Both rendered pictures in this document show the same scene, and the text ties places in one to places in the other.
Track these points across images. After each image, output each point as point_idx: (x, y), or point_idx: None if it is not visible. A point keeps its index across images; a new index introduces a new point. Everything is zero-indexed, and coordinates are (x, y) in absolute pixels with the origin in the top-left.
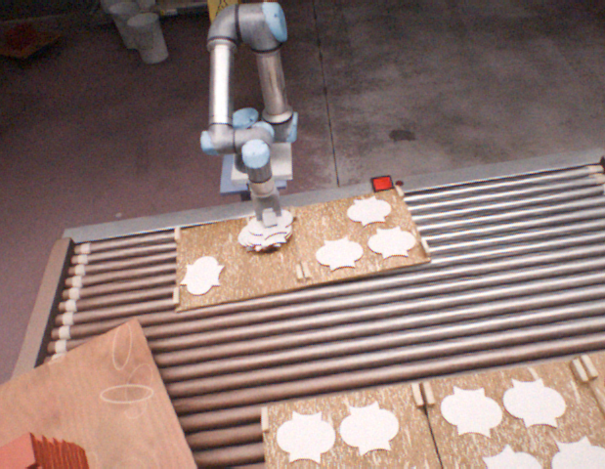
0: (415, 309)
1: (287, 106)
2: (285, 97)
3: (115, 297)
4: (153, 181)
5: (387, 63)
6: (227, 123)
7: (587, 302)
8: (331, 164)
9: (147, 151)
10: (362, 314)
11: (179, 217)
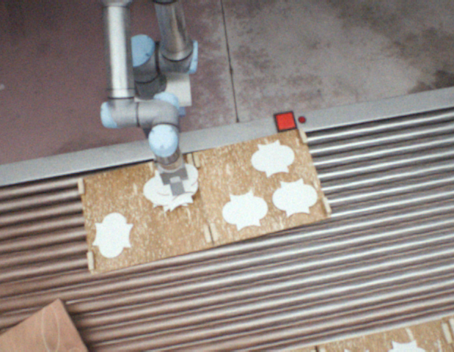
0: (315, 268)
1: (188, 39)
2: (186, 34)
3: (30, 257)
4: (33, 44)
5: None
6: (128, 97)
7: None
8: (221, 26)
9: (20, 5)
10: (267, 275)
11: (78, 158)
